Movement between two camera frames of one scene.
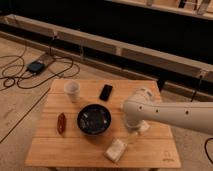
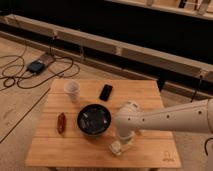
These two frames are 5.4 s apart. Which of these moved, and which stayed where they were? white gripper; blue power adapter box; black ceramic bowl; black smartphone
Moved: white gripper
Stayed: black ceramic bowl; black smartphone; blue power adapter box
